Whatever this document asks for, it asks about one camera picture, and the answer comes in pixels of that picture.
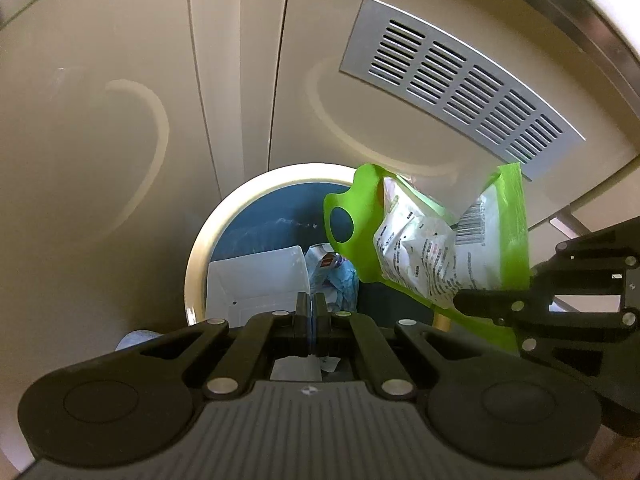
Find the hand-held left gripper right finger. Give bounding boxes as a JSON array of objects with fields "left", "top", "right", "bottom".
[{"left": 312, "top": 292, "right": 482, "bottom": 399}]

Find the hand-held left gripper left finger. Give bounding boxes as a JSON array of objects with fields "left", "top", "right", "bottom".
[{"left": 137, "top": 292, "right": 312, "bottom": 397}]

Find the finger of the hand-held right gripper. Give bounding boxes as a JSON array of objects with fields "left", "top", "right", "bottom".
[
  {"left": 452, "top": 287, "right": 552, "bottom": 329},
  {"left": 529, "top": 240, "right": 627, "bottom": 292}
]

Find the round cream-rimmed bin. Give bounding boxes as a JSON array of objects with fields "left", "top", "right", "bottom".
[{"left": 185, "top": 161, "right": 451, "bottom": 357}]

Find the green snack packet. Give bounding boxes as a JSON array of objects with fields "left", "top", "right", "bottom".
[{"left": 322, "top": 161, "right": 531, "bottom": 354}]

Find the white plastic tray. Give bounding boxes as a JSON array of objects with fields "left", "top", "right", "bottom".
[{"left": 205, "top": 245, "right": 322, "bottom": 382}]

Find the light blue cloth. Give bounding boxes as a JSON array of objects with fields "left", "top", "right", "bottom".
[{"left": 114, "top": 329, "right": 164, "bottom": 354}]

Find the silver cabinet vent grille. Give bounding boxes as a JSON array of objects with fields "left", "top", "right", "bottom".
[{"left": 339, "top": 0, "right": 586, "bottom": 181}]

